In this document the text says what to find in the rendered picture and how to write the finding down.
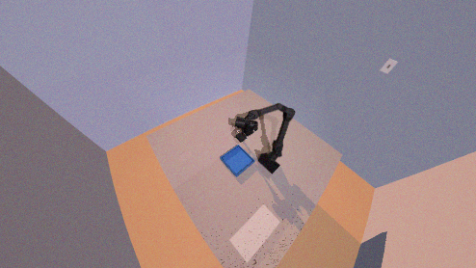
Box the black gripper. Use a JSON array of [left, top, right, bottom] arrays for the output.
[[235, 126, 258, 143]]

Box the blue tray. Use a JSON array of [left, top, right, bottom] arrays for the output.
[[220, 145, 255, 176]]

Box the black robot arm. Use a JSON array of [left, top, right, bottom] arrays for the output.
[[235, 103, 295, 163]]

